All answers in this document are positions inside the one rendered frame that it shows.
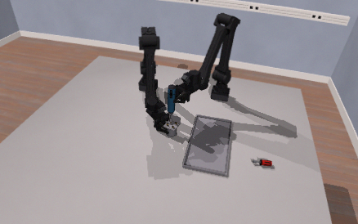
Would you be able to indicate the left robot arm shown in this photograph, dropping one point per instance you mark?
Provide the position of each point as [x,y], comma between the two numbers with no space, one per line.
[224,35]

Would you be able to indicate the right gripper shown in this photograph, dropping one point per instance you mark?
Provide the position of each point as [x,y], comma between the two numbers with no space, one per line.
[160,123]

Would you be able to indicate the grey metal bracket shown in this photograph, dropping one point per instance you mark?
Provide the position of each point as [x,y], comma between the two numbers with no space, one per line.
[175,119]

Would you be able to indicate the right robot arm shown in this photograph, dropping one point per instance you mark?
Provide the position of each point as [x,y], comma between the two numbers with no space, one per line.
[151,42]

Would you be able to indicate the dark blue nut driver barrel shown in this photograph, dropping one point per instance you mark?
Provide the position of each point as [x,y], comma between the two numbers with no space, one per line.
[171,98]

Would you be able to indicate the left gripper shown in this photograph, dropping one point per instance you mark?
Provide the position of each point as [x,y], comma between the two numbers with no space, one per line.
[182,94]

